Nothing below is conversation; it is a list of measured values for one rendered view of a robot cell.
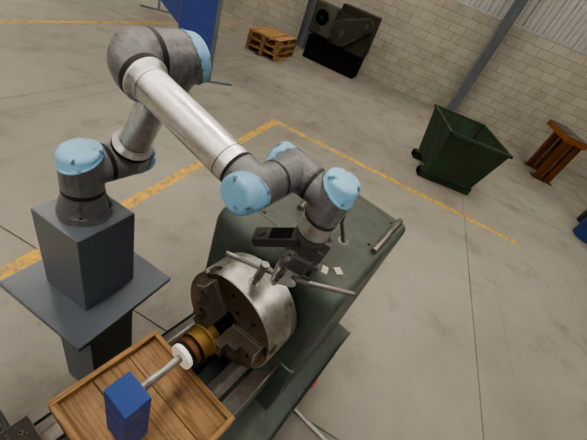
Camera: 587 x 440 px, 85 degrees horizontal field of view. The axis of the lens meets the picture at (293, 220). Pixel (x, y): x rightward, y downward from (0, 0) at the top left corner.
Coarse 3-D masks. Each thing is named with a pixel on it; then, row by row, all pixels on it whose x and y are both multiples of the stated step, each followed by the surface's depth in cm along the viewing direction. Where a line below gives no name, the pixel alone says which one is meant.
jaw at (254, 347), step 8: (232, 328) 87; (240, 328) 87; (224, 336) 84; (232, 336) 85; (240, 336) 85; (248, 336) 86; (216, 344) 82; (224, 344) 83; (232, 344) 83; (240, 344) 83; (248, 344) 84; (256, 344) 84; (216, 352) 84; (224, 352) 84; (232, 352) 82; (240, 352) 84; (248, 352) 82; (256, 352) 82; (264, 352) 85; (248, 360) 83; (256, 360) 84
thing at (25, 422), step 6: (24, 420) 66; (30, 420) 66; (12, 426) 65; (18, 426) 65; (24, 426) 65; (30, 426) 66; (6, 432) 64; (12, 432) 64; (18, 432) 64; (24, 432) 65; (30, 432) 65; (36, 432) 65; (0, 438) 63; (6, 438) 63; (12, 438) 63; (18, 438) 64; (24, 438) 64; (30, 438) 64; (36, 438) 65; (42, 438) 65
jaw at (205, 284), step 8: (208, 272) 88; (208, 280) 86; (216, 280) 86; (200, 288) 85; (208, 288) 84; (216, 288) 86; (200, 296) 86; (208, 296) 84; (216, 296) 86; (200, 304) 84; (208, 304) 84; (216, 304) 86; (224, 304) 88; (200, 312) 85; (208, 312) 84; (216, 312) 86; (224, 312) 88; (200, 320) 83; (208, 320) 84; (216, 320) 86
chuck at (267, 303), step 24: (216, 264) 92; (240, 264) 89; (192, 288) 96; (240, 288) 81; (264, 288) 84; (240, 312) 85; (264, 312) 81; (264, 336) 82; (240, 360) 94; (264, 360) 86
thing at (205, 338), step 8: (192, 328) 83; (200, 328) 82; (208, 328) 84; (184, 336) 83; (192, 336) 80; (200, 336) 81; (208, 336) 82; (216, 336) 84; (184, 344) 78; (192, 344) 79; (200, 344) 79; (208, 344) 81; (192, 352) 78; (200, 352) 80; (208, 352) 81; (192, 360) 78; (200, 360) 82
